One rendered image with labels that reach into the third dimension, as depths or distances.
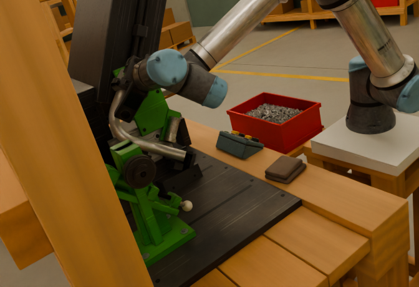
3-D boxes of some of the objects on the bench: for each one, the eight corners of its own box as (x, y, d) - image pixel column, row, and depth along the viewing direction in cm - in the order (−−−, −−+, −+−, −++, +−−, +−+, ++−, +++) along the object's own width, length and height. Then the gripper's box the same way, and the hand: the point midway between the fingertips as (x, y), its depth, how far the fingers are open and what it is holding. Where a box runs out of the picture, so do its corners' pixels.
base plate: (131, 121, 188) (130, 117, 187) (302, 204, 100) (301, 198, 99) (45, 160, 169) (43, 156, 168) (164, 305, 81) (161, 298, 80)
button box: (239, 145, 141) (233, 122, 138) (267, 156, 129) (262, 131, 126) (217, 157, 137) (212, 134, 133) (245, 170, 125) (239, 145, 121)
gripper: (174, 67, 97) (146, 78, 116) (133, 46, 92) (111, 62, 111) (162, 98, 95) (135, 105, 114) (120, 79, 91) (100, 89, 109)
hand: (121, 92), depth 111 cm, fingers closed on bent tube, 3 cm apart
